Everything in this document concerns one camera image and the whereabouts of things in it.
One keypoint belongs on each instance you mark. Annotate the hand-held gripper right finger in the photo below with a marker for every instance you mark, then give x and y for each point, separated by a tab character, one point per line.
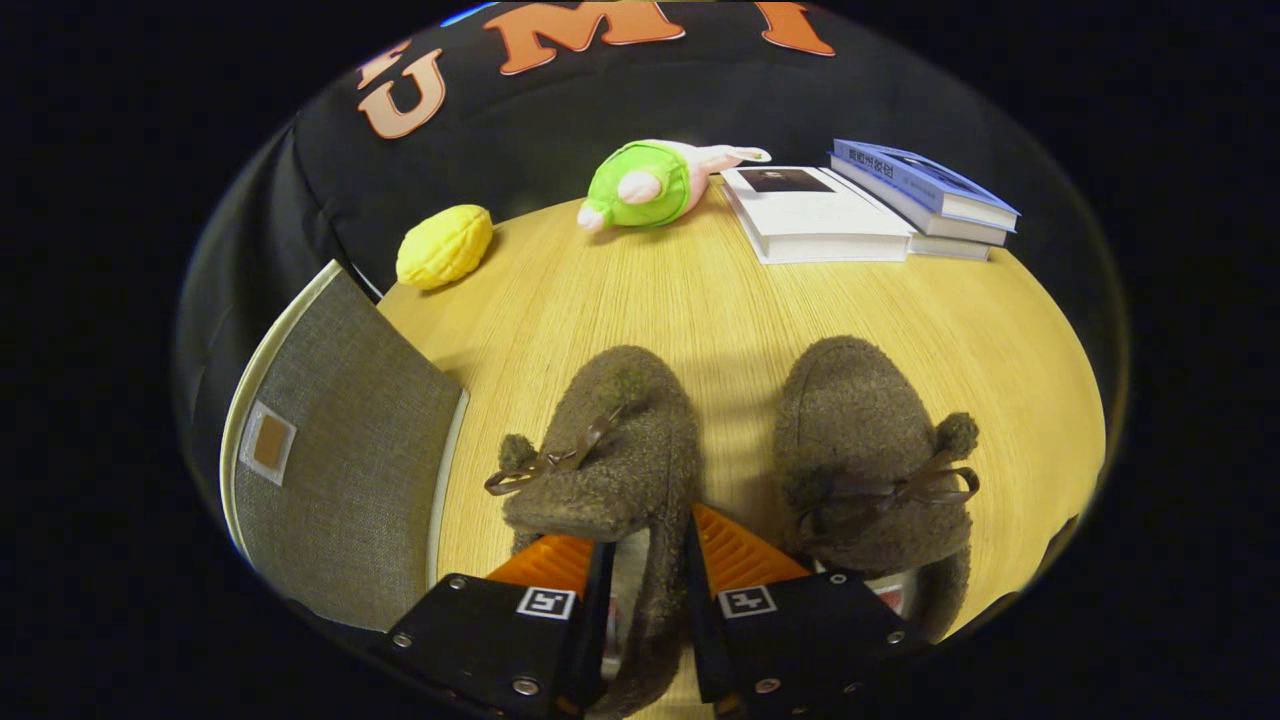
700	610

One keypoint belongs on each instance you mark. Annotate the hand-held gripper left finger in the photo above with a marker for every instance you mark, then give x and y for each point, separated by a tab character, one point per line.
595	620

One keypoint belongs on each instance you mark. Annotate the brown fuzzy shoe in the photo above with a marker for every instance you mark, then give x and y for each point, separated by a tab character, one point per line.
630	460
860	420

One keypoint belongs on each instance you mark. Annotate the grey fabric storage box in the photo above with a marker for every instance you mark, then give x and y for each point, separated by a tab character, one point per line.
350	450

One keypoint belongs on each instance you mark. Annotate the yellow bread-shaped toy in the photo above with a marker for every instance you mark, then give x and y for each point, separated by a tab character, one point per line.
445	245

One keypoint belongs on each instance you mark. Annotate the large white book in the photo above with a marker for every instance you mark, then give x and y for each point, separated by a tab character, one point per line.
815	215

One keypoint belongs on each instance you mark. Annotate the green and pink plush toy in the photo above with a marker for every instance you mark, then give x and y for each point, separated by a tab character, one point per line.
640	185

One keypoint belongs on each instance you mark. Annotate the thin white book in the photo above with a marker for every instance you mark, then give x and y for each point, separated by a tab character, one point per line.
950	249

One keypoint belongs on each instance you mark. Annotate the thin blue-edged book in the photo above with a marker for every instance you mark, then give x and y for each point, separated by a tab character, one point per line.
945	224

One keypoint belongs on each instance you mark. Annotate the blue book with figure cover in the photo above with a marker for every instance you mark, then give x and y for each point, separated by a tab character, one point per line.
920	180

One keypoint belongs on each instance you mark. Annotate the black backdrop cloth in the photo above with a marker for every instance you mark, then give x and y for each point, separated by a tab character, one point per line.
560	120

